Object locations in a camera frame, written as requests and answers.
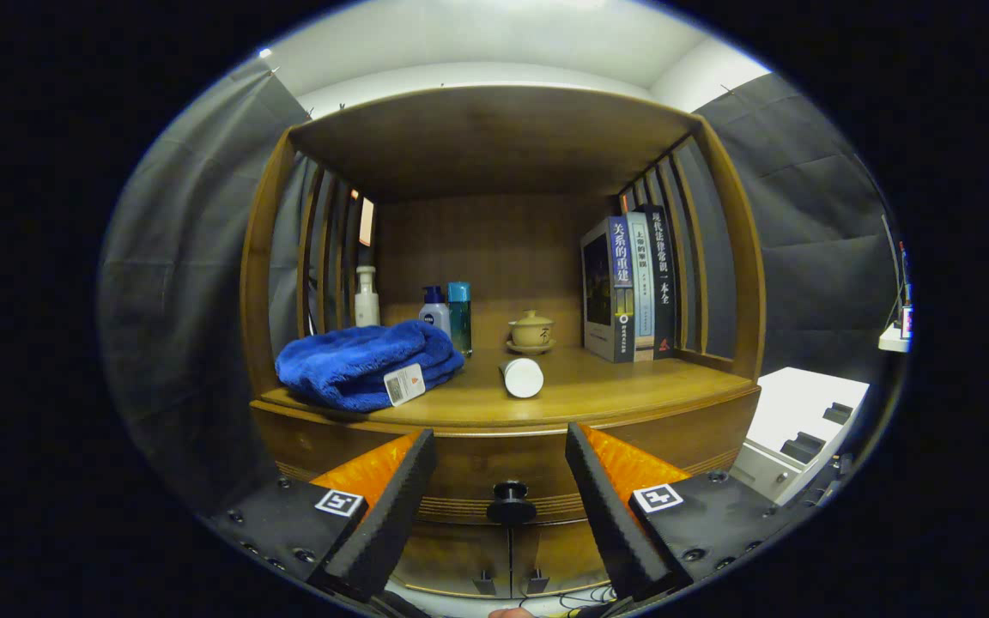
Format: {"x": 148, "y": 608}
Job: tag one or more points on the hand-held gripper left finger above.
{"x": 391, "y": 524}

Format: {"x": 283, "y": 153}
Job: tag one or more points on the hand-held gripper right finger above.
{"x": 610, "y": 515}

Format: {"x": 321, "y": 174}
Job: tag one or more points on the black drawer knob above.
{"x": 510, "y": 511}

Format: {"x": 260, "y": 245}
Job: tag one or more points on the wooden drawer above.
{"x": 477, "y": 463}

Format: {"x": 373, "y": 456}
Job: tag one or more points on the white cream tube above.
{"x": 522, "y": 378}

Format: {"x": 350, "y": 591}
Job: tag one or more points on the wooden cabinet door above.
{"x": 452, "y": 558}
{"x": 563, "y": 558}

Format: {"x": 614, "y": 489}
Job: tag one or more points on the wooden countertop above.
{"x": 615, "y": 386}

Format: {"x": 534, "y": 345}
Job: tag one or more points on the wooden cabinet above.
{"x": 494, "y": 146}

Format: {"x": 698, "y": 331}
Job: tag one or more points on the blue towel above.
{"x": 348, "y": 365}

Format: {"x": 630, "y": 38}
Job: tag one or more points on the beige saucer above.
{"x": 531, "y": 349}

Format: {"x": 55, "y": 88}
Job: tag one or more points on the beige lidded tea cup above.
{"x": 531, "y": 330}

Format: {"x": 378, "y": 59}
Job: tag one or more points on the white bottle blue cap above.
{"x": 436, "y": 318}

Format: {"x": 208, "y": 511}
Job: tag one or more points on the teal clear bottle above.
{"x": 460, "y": 322}

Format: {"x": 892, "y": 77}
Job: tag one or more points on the white side furniture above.
{"x": 795, "y": 403}

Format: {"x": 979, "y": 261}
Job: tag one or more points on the white pump bottle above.
{"x": 367, "y": 305}

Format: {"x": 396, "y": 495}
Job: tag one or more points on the grey book blue spine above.
{"x": 597, "y": 292}

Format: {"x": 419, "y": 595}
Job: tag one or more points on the pale blue thin book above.
{"x": 642, "y": 292}

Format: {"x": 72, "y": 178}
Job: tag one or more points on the black book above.
{"x": 664, "y": 283}

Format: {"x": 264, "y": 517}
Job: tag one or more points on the small white shelf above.
{"x": 892, "y": 341}

